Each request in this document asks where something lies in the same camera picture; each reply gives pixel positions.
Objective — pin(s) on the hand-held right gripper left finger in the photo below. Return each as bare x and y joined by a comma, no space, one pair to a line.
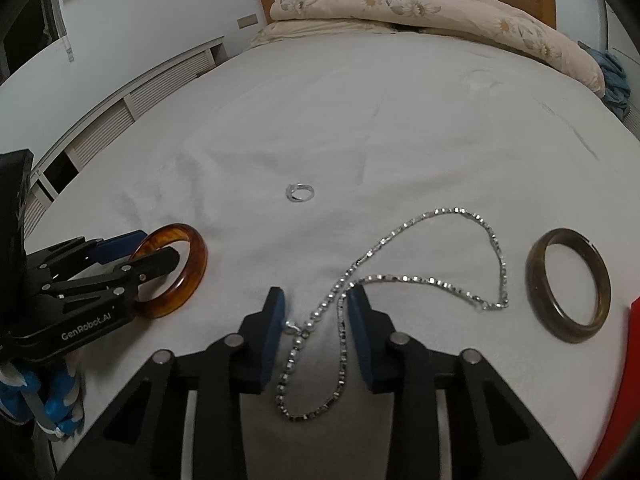
274,330

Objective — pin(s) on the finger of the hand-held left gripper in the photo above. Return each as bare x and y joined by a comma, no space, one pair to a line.
112,248
150,265

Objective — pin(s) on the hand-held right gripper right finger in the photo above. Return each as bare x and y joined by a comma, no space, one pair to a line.
360,330

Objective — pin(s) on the amber bangle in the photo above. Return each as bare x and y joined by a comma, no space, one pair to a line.
192,255

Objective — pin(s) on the red shallow box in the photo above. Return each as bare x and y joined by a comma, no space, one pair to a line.
625,385

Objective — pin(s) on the person's left hand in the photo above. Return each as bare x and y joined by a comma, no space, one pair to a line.
62,390

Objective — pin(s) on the low white slatted cabinets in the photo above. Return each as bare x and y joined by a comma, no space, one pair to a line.
165,80

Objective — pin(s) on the dark brown bangle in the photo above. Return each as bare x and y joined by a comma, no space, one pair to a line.
537,290

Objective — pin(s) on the dark window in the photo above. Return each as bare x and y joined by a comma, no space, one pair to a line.
25,25

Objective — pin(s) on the beige pillow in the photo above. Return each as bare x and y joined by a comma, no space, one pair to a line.
300,30

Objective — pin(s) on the floral beige duvet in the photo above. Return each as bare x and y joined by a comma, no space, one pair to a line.
400,0

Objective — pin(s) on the blue crumpled clothes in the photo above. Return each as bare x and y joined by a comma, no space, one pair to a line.
612,80

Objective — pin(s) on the wall socket plate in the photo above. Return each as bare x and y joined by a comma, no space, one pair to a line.
247,21

